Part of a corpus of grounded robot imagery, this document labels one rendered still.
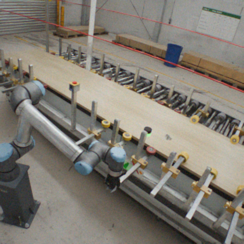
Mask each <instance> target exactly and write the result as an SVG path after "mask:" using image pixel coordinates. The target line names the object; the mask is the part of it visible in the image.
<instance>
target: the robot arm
mask: <svg viewBox="0 0 244 244"><path fill-rule="evenodd" d="M44 95H45V89H44V87H43V85H42V84H41V83H40V82H39V81H37V80H34V81H31V82H29V83H26V84H24V85H21V86H19V87H17V88H15V89H14V90H13V92H12V94H11V97H10V105H11V108H12V110H13V111H14V113H15V114H17V115H19V118H18V125H17V132H16V134H15V135H14V137H13V141H12V142H10V143H2V144H0V181H2V182H11V181H13V180H15V179H16V178H17V177H18V176H19V175H20V167H19V166H18V165H17V164H16V161H17V160H18V159H19V158H21V157H22V156H24V155H25V154H26V153H28V152H29V151H31V150H32V149H33V148H34V146H35V141H34V139H33V137H32V136H31V132H32V128H33V127H34V128H36V129H37V130H38V131H39V132H40V133H41V134H42V135H43V136H44V137H45V138H47V139H48V140H49V141H50V142H51V143H52V144H53V145H54V146H55V147H57V148H58V149H59V150H60V151H61V152H62V153H63V154H64V155H66V156H67V157H68V158H69V159H70V160H71V161H72V162H73V163H74V164H75V169H76V170H77V172H78V173H80V174H82V175H88V174H89V173H90V172H92V171H93V169H94V168H95V167H96V165H97V164H98V163H99V162H100V161H101V160H103V161H105V162H107V163H109V164H108V170H107V171H108V175H107V177H106V178H105V179H104V184H106V185H107V188H106V190H108V189H110V190H111V193H112V192H114V191H115V190H116V189H118V188H119V187H120V185H121V183H120V178H119V177H121V176H123V175H125V174H126V173H127V171H126V170H125V169H123V165H124V162H125V159H126V153H125V151H124V150H123V149H122V148H120V147H114V148H112V147H110V146H107V145H105V144H103V143H101V142H98V141H94V142H92V143H91V145H90V146H89V148H88V152H85V151H84V150H82V149H81V148H80V147H79V146H77V145H76V144H75V143H74V142H73V141H72V140H71V139H70V138H69V137H68V136H66V135H65V134H64V133H63V132H62V131H61V130H60V129H59V128H57V127H56V126H55V125H54V124H53V123H52V122H51V121H50V120H48V119H47V118H46V117H45V116H44V115H43V114H42V113H41V112H40V111H38V110H37V107H38V103H39V101H40V98H41V97H43V96H44ZM105 181H106V182H105Z"/></svg>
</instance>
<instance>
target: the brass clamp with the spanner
mask: <svg viewBox="0 0 244 244"><path fill-rule="evenodd" d="M131 159H133V162H134V164H136V163H138V162H139V163H140V164H141V166H140V168H141V169H143V170H144V169H145V168H146V167H147V165H148V162H147V161H146V162H147V163H146V164H144V162H145V160H144V159H142V158H140V159H139V160H137V159H135V155H133V156H132V157H131Z"/></svg>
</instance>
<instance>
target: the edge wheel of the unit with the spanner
mask: <svg viewBox="0 0 244 244"><path fill-rule="evenodd" d="M155 152H156V149H155V148H154V147H151V146H149V147H147V149H146V154H148V155H155Z"/></svg>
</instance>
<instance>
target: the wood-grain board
mask: <svg viewBox="0 0 244 244"><path fill-rule="evenodd" d="M9 57H11V58H13V65H17V68H18V59H19V58H21V59H22V68H23V71H26V73H27V74H28V75H29V64H32V65H33V76H35V77H36V80H38V81H40V82H41V83H46V84H47V86H48V87H50V88H51V89H53V90H54V91H56V92H58V93H59V94H61V95H62V96H64V97H66V98H67V99H69V100H71V97H72V91H70V90H69V83H70V82H73V81H76V82H78V83H80V91H77V99H76V104H77V105H79V106H80V107H82V108H84V109H85V110H87V111H89V112H90V113H91V110H92V101H93V100H96V101H98V105H97V115H96V116H97V117H98V118H100V119H102V120H108V121H110V125H112V126H113V124H114V120H115V119H116V118H118V119H120V126H119V130H120V131H122V132H124V133H126V132H128V133H130V134H131V135H132V138H133V139H135V140H137V141H138V142H139V138H140V135H141V132H142V131H143V130H144V127H146V126H147V127H150V128H151V129H152V132H151V135H150V136H149V137H146V140H145V144H144V145H145V146H147V147H149V146H151V147H154V148H155V149H156V152H157V153H158V154H160V155H162V156H163V157H165V158H167V159H168V157H169V155H170V153H171V152H172V151H175V152H176V153H177V154H176V156H175V158H174V161H173V163H176V162H177V161H178V155H179V154H180V153H181V152H187V153H188V154H189V159H188V160H187V161H186V162H185V163H181V164H180V165H179V166H180V167H182V168H184V169H185V170H187V171H189V172H190V173H192V174H194V175H195V176H197V177H199V178H201V176H202V175H203V173H204V171H205V169H206V167H210V168H215V169H217V171H218V175H217V177H216V179H214V180H211V182H210V185H212V186H214V187H215V188H217V189H219V190H220V191H222V192H224V193H225V194H227V195H229V196H231V197H232V198H236V196H237V194H236V191H237V188H238V186H239V185H244V146H243V145H241V144H239V143H237V144H232V143H231V141H230V139H229V138H227V137H225V136H223V135H221V134H219V133H217V132H215V131H214V130H212V129H210V128H208V127H206V126H204V125H202V124H200V123H196V124H193V123H191V121H190V119H189V118H187V117H185V116H183V115H181V114H179V113H177V112H175V111H173V110H171V109H169V108H167V107H165V106H163V105H161V104H159V103H157V102H155V101H152V100H150V99H148V98H146V97H144V96H142V95H140V94H138V93H136V92H134V91H131V90H129V89H127V88H125V87H123V86H121V85H119V84H116V83H114V82H112V81H110V80H108V79H106V78H103V77H101V76H99V75H97V74H95V73H93V72H90V71H88V70H86V69H84V68H82V67H79V66H77V65H75V64H73V63H70V62H68V61H66V60H64V59H61V58H59V57H57V56H55V55H52V54H50V53H48V52H46V51H43V50H41V49H39V48H35V49H28V50H22V51H16V52H10V53H4V59H5V61H8V60H9ZM166 134H168V135H170V137H171V138H172V140H169V139H168V140H166V139H165V135H166Z"/></svg>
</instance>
